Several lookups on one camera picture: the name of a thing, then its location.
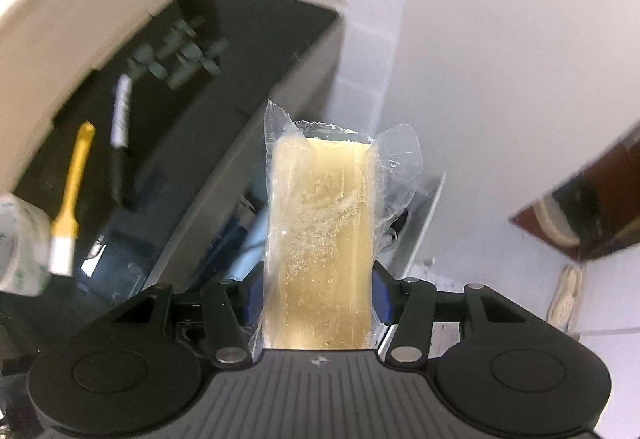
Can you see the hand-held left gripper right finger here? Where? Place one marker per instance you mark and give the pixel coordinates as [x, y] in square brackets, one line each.
[383, 295]

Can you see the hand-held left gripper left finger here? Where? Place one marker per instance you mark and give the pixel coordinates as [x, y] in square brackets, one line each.
[252, 300]

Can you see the yellow bar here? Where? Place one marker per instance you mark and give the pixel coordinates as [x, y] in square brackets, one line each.
[320, 229]

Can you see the blue items in lower compartment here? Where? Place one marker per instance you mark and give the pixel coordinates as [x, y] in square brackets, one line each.
[235, 244]

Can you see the beige slipper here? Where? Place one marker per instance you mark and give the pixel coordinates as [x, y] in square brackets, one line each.
[566, 296]

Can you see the black and white marker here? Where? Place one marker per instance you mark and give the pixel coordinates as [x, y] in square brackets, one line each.
[120, 119]

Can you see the brown wooden furniture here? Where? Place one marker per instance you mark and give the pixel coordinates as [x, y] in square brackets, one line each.
[595, 204]

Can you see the clear tape roll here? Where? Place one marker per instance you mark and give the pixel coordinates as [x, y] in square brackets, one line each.
[20, 244]

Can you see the white metal rail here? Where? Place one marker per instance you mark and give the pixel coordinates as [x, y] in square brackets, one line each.
[422, 224]

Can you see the pile of green wall plugs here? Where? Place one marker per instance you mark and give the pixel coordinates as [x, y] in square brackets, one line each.
[177, 53]

